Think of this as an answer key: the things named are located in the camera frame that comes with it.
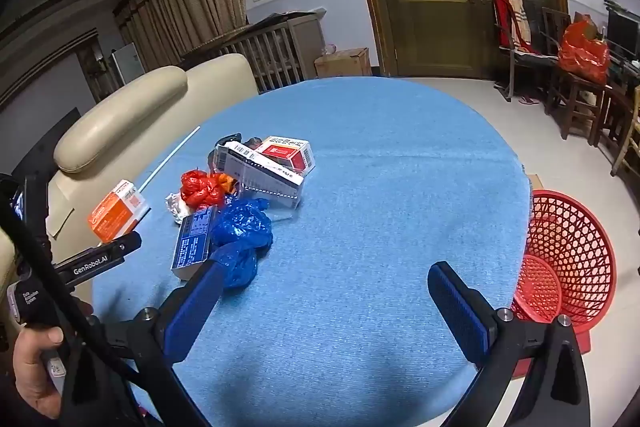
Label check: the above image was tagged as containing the white tissue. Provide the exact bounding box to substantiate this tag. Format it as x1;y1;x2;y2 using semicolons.
165;193;192;225

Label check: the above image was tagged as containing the chair with red cloth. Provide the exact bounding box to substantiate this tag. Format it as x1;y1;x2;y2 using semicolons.
492;0;570;102

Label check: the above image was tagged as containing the black cable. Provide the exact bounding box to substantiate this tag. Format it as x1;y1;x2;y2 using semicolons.
0;200;151;408

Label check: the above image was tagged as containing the red plastic bag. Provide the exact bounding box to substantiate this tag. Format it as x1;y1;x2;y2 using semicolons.
180;169;226;210

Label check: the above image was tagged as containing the brown cardboard box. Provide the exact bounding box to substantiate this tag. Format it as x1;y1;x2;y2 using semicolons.
314;48;372;78

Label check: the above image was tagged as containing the white plastic rod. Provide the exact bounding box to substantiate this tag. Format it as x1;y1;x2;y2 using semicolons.
138;126;201;193

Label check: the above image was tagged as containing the orange white tissue pack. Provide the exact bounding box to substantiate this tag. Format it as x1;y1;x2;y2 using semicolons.
87;180;150;244

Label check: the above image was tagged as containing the red white cardboard box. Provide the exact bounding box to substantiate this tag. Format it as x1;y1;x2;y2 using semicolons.
256;135;316;176

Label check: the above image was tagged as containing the wooden slatted crib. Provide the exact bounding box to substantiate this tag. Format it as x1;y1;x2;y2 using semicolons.
180;11;326;93

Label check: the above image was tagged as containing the blue white medicine box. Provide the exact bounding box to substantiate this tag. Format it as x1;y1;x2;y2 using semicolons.
171;207;217;281

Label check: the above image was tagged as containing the large red bag on stool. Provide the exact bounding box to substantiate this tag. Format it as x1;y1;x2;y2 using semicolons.
558;16;611;86

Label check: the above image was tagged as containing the long white grey box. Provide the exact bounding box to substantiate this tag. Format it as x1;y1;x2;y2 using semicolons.
208;141;304;209

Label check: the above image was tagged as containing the cream leather sofa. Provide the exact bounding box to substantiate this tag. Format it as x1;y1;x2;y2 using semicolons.
0;52;260;338

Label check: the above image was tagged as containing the person's left hand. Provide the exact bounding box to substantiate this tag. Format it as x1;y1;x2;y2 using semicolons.
13;326;64;419

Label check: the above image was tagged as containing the bamboo armchair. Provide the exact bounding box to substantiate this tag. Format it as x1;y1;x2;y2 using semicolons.
610;86;640;176

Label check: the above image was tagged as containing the blue plastic bag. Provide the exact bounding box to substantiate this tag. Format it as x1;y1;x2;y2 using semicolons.
209;198;273;291

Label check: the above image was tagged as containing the computer monitor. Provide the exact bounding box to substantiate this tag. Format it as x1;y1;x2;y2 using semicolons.
606;10;639;62

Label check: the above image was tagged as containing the orange wrapper with red net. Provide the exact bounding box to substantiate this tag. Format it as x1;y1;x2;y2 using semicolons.
216;172;236;194

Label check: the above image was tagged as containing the wooden stool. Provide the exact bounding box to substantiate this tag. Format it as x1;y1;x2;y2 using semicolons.
544;66;611;146

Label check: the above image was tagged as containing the blue tablecloth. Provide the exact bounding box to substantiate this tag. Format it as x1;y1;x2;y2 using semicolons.
92;78;530;426

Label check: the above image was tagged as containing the black plastic bag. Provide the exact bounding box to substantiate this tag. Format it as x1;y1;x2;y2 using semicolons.
216;133;262;150

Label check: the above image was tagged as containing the red plastic mesh basket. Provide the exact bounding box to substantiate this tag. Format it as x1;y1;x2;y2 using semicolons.
512;188;617;335

